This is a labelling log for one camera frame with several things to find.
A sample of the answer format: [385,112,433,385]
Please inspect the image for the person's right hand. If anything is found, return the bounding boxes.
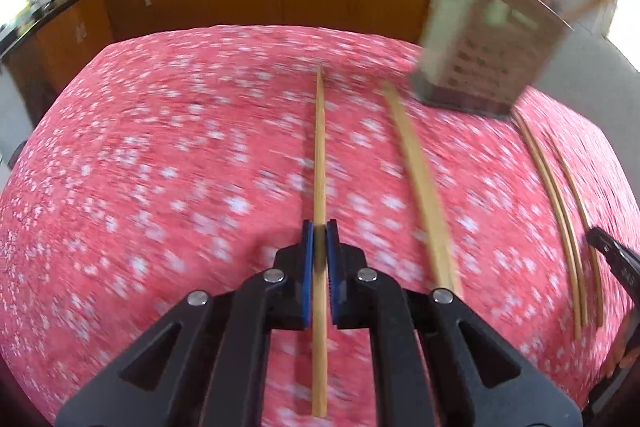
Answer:
[601,317,639,377]

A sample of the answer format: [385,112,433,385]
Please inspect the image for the pink floral tablecloth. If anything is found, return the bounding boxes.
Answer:
[1,26,632,418]

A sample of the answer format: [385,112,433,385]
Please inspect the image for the beige perforated utensil holder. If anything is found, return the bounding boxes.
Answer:
[409,0,572,119]

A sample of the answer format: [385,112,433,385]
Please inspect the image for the lower wooden cabinets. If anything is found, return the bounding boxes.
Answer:
[1,0,431,122]

